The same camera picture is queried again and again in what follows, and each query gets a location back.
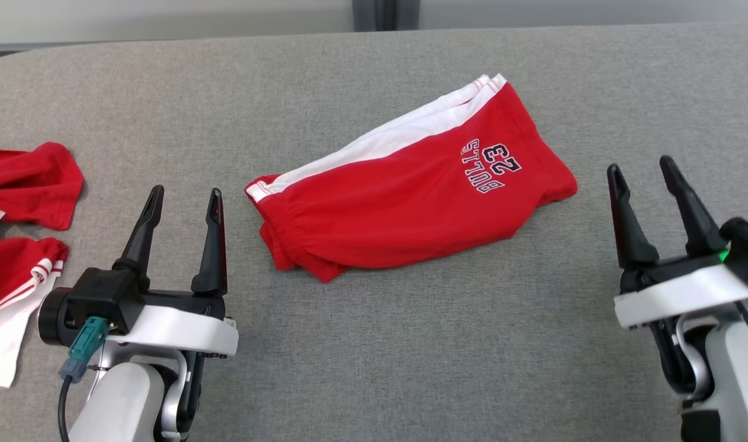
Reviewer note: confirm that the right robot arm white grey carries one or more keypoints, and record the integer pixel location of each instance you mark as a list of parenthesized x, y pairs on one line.
[(726, 380)]

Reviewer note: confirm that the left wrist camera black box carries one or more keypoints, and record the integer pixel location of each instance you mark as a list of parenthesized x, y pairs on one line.
[(107, 298)]

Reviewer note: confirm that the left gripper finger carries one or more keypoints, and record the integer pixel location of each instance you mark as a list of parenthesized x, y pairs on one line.
[(213, 252), (142, 239)]

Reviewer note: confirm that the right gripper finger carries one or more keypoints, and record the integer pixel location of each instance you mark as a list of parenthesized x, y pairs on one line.
[(696, 221), (631, 233)]

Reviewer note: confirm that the grey metal post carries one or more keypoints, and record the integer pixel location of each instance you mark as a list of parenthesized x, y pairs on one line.
[(383, 13)]

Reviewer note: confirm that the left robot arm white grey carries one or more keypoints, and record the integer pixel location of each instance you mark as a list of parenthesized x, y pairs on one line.
[(122, 405)]

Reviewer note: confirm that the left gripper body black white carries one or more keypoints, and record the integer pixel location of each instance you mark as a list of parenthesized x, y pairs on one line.
[(177, 331)]

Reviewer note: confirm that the red Bulls 23 shorts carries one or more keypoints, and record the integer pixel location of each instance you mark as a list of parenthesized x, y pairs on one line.
[(410, 209)]

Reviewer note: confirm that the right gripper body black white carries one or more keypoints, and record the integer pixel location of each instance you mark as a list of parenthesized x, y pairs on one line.
[(680, 294)]

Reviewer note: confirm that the red white-trimmed basketball jersey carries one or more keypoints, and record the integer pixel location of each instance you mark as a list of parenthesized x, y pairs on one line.
[(30, 184)]

